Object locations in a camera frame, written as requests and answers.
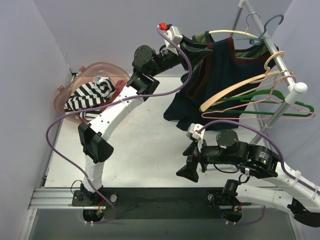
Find navy blue garment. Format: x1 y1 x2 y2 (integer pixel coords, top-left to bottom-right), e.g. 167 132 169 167
163 37 271 131

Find rust red tank top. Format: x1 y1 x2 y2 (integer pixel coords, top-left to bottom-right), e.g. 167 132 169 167
109 80 127 102

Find beige wooden hanger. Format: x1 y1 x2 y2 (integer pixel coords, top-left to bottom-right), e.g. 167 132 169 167
199 51 285 112

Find black white striped tank top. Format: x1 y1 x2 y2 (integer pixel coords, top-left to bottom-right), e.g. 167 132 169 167
63 76 116 114

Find green plastic hanger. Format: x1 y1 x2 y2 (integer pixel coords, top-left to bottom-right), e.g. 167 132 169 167
201 88 316 118

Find pink wire hanger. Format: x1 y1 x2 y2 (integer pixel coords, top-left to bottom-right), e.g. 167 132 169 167
201 74 316 121

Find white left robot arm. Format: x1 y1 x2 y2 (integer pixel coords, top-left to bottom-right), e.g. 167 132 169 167
78 36 212 206

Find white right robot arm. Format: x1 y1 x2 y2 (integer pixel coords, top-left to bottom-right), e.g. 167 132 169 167
176 130 320 228

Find cream plastic hanger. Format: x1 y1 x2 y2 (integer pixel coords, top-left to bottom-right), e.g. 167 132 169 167
208 29 258 40

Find teal blue hanger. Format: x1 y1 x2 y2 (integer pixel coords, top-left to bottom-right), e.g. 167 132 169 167
235 12 285 46

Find olive green garment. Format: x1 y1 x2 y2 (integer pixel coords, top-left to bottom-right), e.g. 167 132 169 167
191 31 269 59

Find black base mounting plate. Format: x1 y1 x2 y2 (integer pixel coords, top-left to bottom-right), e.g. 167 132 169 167
71 187 241 220

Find pink translucent plastic basket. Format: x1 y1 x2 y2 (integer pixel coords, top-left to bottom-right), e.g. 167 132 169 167
53 62 130 123

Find metal clothes rack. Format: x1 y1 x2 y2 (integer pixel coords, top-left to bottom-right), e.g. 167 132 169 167
234 0 308 133

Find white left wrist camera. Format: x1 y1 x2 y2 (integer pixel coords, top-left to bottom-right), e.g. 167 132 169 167
158 22 183 55

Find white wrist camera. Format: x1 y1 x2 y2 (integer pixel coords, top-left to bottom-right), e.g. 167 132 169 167
186 123 205 153
158 22 183 55

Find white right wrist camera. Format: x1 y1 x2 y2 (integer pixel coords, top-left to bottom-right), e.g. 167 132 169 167
186 123 205 153

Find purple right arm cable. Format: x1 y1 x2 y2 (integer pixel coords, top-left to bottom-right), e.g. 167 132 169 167
199 120 320 193

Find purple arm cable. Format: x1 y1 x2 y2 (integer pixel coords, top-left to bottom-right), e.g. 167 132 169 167
199 120 320 193
45 26 193 224

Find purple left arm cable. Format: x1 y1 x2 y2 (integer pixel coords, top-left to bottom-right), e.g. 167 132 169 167
45 26 193 224

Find aluminium frame rail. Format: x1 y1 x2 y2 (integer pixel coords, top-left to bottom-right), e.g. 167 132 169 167
28 188 73 209

